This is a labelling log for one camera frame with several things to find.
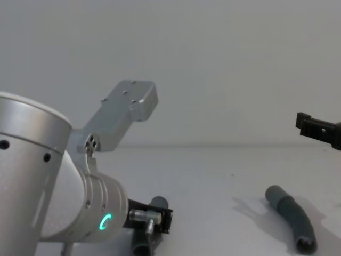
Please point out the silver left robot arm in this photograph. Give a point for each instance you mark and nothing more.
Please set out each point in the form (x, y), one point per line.
(40, 170)

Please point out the curved grey rubber tube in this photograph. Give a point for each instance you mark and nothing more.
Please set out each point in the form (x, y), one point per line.
(293, 210)

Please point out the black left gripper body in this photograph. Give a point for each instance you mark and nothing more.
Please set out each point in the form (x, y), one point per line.
(165, 221)

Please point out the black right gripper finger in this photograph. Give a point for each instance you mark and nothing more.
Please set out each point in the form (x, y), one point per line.
(317, 128)

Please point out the straight grey rubber tube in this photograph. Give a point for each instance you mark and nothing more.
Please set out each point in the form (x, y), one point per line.
(159, 201)

